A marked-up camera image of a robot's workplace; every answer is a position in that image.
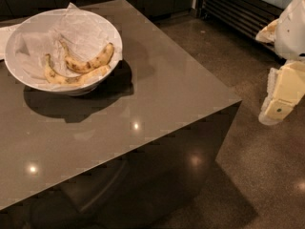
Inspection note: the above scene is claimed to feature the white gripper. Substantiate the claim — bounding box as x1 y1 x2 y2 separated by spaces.
257 60 305 127

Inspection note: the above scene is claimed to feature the spotted yellow banana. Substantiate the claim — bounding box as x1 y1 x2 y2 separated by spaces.
60 40 114 73
44 53 110 86

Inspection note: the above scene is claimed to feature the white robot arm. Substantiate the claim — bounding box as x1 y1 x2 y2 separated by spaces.
255 0 305 125

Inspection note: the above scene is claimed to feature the white paper bowl liner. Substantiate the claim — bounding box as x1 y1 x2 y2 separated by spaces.
12 2 124 92

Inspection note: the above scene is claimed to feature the white ceramic bowl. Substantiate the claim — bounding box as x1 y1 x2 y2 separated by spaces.
4 8 124 97

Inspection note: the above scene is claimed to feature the white paper under bowl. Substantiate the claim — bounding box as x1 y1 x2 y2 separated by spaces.
0 24 19 60

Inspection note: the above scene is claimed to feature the dark slatted floor appliance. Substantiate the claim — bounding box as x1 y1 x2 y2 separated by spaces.
196 0 305 54

